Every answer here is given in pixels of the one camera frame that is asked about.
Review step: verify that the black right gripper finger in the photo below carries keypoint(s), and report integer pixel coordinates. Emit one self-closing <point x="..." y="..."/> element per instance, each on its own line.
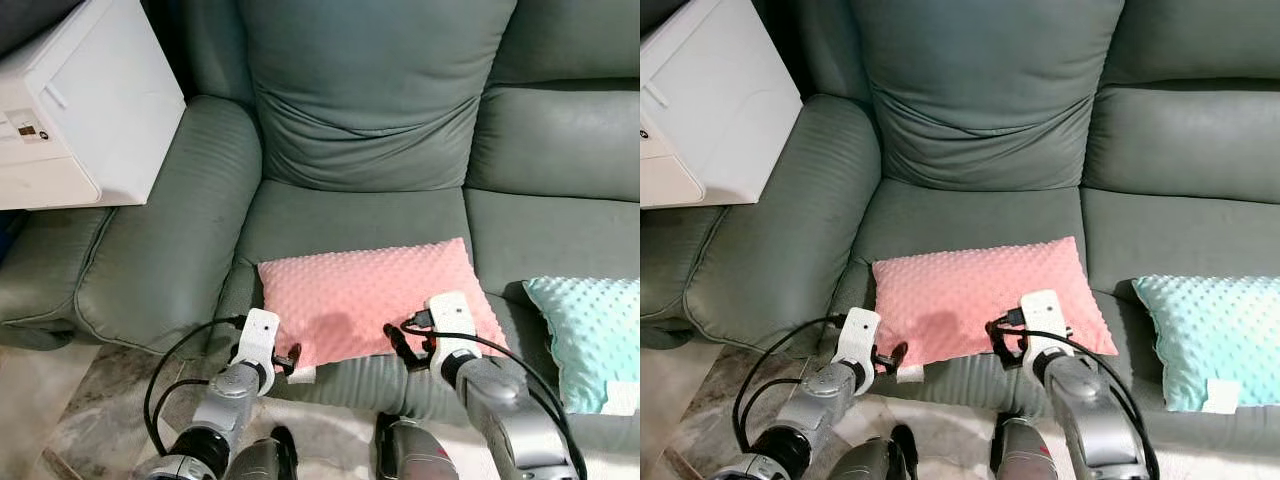
<point x="997" y="340"/>
<point x="400" y="345"/>

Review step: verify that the pink dotted pillow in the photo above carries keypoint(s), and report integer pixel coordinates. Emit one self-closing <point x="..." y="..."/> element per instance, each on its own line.
<point x="370" y="290"/>
<point x="980" y="290"/>

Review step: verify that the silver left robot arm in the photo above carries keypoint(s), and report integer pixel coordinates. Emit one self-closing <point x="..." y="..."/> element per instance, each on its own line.
<point x="820" y="395"/>
<point x="225" y="400"/>

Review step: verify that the mint dotted pillow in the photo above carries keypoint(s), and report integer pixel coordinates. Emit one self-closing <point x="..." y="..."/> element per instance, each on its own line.
<point x="1210" y="330"/>
<point x="590" y="330"/>

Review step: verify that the green leather sofa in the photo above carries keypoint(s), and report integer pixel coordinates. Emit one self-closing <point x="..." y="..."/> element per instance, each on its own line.
<point x="1000" y="100"/>
<point x="380" y="100"/>

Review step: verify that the grey left robot leg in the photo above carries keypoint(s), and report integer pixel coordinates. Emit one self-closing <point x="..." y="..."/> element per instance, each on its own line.
<point x="865" y="460"/>
<point x="260" y="460"/>

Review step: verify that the grey robot leg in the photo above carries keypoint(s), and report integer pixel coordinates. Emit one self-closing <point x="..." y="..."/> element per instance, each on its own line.
<point x="865" y="460"/>
<point x="410" y="455"/>
<point x="1020" y="455"/>
<point x="260" y="460"/>

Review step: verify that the grey right robot leg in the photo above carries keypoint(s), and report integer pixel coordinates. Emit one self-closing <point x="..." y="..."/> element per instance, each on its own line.
<point x="410" y="455"/>
<point x="1020" y="455"/>

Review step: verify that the green leather armchair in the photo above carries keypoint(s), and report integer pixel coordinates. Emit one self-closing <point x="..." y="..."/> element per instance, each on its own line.
<point x="50" y="270"/>
<point x="675" y="270"/>

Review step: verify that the white printer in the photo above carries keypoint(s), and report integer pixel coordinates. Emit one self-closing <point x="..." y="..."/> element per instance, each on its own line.
<point x="720" y="100"/>
<point x="100" y="100"/>

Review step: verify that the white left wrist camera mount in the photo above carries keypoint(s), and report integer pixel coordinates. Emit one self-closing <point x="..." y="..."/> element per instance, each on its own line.
<point x="860" y="335"/>
<point x="258" y="335"/>

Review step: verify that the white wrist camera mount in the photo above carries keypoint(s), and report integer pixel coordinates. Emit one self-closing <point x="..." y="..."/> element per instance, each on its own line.
<point x="1040" y="318"/>
<point x="450" y="320"/>
<point x="258" y="335"/>
<point x="860" y="335"/>

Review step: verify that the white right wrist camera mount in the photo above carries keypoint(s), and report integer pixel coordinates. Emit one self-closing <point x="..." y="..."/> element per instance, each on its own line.
<point x="450" y="320"/>
<point x="1040" y="318"/>

